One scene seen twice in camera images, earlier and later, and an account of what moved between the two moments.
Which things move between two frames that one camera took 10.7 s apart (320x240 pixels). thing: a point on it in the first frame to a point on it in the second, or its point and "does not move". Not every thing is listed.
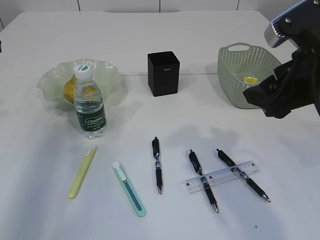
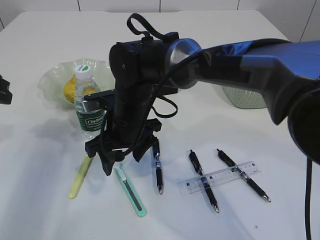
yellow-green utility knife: (81, 174) does not move
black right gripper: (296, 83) to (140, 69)
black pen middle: (196, 163) does not move
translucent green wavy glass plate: (51, 85) does not move
